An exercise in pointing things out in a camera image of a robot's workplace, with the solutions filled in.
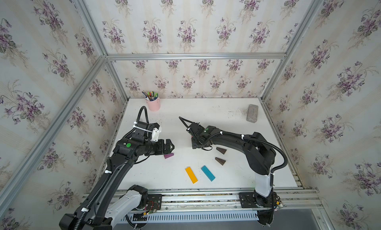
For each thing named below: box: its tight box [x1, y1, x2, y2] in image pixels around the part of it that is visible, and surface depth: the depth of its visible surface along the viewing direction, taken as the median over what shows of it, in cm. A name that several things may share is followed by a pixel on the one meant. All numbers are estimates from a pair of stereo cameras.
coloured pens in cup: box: [141, 90, 159, 102], surface depth 109 cm
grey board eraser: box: [246, 104, 259, 123], surface depth 109 cm
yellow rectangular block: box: [185, 166, 198, 184], surface depth 84 cm
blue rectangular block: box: [200, 165, 216, 182], surface depth 84 cm
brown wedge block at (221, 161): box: [214, 157, 226, 166], surface depth 88 cm
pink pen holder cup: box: [145, 97, 161, 112], surface depth 112 cm
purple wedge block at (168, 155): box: [163, 152, 175, 160], surface depth 89 cm
